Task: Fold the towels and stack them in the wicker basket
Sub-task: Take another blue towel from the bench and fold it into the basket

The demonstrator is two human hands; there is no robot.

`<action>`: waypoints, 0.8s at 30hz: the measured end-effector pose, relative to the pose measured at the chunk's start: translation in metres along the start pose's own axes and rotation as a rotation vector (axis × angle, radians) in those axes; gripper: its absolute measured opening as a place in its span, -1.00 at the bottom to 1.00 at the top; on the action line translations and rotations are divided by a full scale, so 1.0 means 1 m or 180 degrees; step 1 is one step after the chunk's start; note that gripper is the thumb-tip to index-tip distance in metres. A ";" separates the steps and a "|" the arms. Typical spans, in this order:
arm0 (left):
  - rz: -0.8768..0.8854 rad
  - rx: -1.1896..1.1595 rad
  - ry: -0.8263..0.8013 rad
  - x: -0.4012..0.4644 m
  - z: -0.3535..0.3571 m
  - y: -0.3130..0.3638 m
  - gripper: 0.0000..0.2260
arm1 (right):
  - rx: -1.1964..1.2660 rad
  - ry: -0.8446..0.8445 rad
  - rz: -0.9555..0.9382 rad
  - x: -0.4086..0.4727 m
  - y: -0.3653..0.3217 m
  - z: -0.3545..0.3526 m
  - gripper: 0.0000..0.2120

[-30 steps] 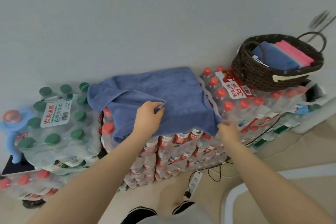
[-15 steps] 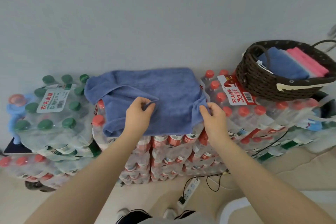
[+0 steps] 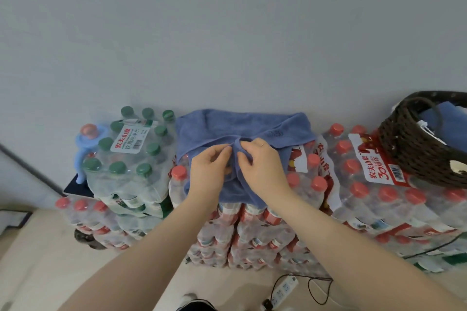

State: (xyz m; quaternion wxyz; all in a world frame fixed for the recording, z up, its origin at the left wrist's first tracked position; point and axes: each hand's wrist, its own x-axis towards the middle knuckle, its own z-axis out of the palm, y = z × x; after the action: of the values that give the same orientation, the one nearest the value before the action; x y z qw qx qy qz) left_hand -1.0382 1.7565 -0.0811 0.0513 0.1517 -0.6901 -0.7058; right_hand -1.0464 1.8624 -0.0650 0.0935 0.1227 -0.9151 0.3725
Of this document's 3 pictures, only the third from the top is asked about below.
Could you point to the person's left hand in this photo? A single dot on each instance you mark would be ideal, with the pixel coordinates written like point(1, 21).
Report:
point(206, 176)

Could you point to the person's right hand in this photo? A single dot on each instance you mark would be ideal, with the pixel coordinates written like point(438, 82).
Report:
point(266, 172)

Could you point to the blue towel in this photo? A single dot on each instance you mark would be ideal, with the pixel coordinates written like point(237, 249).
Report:
point(445, 125)
point(240, 128)

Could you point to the brown woven basket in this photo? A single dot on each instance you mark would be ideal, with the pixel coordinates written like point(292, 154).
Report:
point(401, 150)

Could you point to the person's right forearm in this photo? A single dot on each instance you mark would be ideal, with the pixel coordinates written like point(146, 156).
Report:
point(365, 259)

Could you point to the person's left forearm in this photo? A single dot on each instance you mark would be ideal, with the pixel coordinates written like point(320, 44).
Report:
point(135, 259)

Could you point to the person's black striped trousers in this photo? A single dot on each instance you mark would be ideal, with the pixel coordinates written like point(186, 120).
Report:
point(195, 305)

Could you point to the stack of bottled water packs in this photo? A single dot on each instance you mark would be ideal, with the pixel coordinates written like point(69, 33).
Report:
point(365, 205)

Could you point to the white power strip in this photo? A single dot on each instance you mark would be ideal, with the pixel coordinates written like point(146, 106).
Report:
point(282, 290)

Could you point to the blue lidded water jug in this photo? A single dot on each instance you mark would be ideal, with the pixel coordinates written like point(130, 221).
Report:
point(85, 143)

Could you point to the black phone pink case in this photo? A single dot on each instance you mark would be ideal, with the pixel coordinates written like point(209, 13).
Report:
point(74, 190)

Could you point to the dark water jug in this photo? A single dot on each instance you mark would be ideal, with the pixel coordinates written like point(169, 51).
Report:
point(87, 239)

